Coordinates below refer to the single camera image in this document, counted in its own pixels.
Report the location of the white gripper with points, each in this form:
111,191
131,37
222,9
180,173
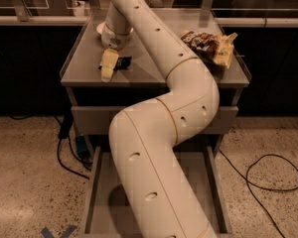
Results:
113,41

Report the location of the blue rxbar blueberry bar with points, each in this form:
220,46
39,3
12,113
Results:
120,63

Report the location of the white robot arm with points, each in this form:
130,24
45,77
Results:
142,136

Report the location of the grey drawer cabinet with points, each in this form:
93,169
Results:
142,80

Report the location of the grey middle drawer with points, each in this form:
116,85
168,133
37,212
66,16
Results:
95,120

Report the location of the open grey bottom drawer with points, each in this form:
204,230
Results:
107,213

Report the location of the white paper bowl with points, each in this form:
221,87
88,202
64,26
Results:
100,28

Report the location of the blue power adapter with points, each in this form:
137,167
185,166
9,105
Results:
81,146

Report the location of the brown and cream chip bag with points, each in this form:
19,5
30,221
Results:
215,49

